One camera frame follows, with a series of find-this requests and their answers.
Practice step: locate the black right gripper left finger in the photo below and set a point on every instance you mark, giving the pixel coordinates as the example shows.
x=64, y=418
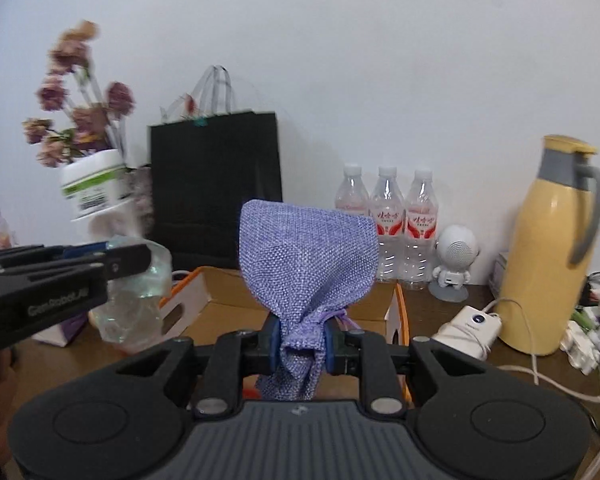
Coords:
x=223, y=366

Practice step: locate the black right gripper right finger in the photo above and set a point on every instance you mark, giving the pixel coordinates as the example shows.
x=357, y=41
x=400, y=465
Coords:
x=376, y=365

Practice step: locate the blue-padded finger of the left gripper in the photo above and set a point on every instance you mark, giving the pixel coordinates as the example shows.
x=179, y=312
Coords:
x=119, y=262

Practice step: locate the clear plastic bag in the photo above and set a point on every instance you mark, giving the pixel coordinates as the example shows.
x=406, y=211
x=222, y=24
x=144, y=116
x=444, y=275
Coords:
x=131, y=320

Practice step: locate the purple woven drawstring pouch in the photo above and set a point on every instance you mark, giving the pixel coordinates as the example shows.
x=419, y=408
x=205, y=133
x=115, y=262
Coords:
x=306, y=266

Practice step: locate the purple tissue pack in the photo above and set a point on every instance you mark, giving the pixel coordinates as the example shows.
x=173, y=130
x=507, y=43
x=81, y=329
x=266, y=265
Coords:
x=64, y=333

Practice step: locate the orange cardboard box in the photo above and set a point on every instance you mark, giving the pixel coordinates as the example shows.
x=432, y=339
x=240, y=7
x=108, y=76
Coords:
x=210, y=302

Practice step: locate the white green-labelled jug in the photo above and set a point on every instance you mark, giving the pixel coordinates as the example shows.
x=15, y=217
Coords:
x=95, y=182

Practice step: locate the white power bank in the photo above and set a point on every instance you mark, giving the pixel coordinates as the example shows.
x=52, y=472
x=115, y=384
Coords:
x=471, y=331

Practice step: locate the black paper shopping bag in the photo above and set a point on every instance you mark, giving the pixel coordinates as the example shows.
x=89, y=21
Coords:
x=206, y=161

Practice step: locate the white astronaut speaker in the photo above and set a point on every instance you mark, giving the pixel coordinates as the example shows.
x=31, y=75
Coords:
x=457, y=248

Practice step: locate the right clear water bottle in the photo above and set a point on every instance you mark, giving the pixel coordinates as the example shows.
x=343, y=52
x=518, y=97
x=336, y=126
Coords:
x=421, y=220

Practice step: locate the clear water bottle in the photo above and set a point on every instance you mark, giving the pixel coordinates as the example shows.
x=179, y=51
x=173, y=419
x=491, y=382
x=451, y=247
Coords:
x=387, y=210
x=421, y=220
x=352, y=196

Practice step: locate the dried pink flower bouquet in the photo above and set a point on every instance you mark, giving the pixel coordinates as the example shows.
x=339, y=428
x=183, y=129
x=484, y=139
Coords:
x=83, y=117

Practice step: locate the middle clear water bottle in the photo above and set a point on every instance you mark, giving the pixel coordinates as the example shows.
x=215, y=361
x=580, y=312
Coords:
x=387, y=210

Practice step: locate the left clear water bottle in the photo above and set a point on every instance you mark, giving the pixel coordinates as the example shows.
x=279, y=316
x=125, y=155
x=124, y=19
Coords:
x=352, y=196

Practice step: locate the white power strip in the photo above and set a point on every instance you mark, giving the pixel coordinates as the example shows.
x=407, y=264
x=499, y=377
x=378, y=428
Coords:
x=580, y=350

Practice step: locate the yellow thermos jug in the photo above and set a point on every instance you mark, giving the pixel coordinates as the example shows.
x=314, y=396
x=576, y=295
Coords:
x=551, y=248

